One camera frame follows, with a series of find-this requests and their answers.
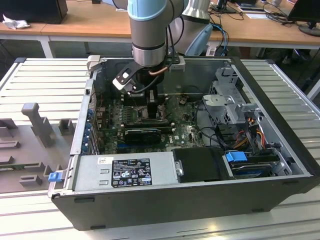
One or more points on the crumpled white paper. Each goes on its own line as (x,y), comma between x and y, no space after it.
(15,23)

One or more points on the black open PC case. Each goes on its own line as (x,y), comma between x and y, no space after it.
(150,207)

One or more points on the blue slot clip row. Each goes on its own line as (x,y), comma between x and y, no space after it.
(88,130)

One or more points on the grey power supply unit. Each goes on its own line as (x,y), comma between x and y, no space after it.
(87,175)

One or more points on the pale blue teach pendant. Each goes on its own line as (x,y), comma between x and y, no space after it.
(200,40)

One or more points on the grey parts rack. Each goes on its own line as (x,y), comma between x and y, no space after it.
(25,150)

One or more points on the CPU socket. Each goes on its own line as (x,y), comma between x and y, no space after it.
(142,115)

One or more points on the green motherboard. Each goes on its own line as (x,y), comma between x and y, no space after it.
(185,130)

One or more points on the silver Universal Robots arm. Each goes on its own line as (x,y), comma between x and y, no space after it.
(147,30)

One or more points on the white paper sheet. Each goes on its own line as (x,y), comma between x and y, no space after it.
(257,15)
(122,9)

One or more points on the black RAM slot bank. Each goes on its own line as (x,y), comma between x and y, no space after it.
(140,101)
(147,126)

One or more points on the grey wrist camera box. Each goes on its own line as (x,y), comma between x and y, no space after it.
(178,65)

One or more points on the long wooden desk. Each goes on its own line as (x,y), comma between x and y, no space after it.
(87,22)

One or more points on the black computer tower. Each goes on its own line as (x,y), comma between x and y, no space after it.
(32,10)

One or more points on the black monitor with stand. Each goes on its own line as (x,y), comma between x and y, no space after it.
(303,10)

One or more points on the round coin battery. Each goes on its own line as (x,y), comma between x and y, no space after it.
(182,101)

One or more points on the hard disk in blue carrier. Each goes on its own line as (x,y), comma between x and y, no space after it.
(236,158)

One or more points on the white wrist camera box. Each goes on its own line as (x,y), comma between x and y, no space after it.
(120,83)

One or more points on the black graphics card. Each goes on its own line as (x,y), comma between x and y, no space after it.
(142,137)

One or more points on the blue case latch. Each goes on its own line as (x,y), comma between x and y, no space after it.
(55,177)

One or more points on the silver metal drive cage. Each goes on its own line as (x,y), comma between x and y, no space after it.
(217,101)

